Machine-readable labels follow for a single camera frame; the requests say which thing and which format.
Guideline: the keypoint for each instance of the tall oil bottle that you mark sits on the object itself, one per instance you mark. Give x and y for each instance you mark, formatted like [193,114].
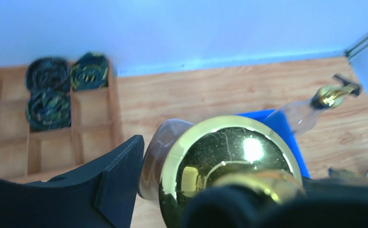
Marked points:
[302,116]
[221,172]

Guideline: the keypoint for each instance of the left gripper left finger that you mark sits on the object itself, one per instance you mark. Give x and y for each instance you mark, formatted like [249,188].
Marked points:
[99,194]

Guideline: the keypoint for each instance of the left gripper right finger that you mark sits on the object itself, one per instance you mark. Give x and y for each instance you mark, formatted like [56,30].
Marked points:
[327,203]

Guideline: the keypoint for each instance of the blue plastic divided bin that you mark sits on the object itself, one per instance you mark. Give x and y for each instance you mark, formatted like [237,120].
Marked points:
[280,125]

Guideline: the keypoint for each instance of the wooden compartment tray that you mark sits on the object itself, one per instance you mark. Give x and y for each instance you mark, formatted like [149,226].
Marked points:
[55,116]

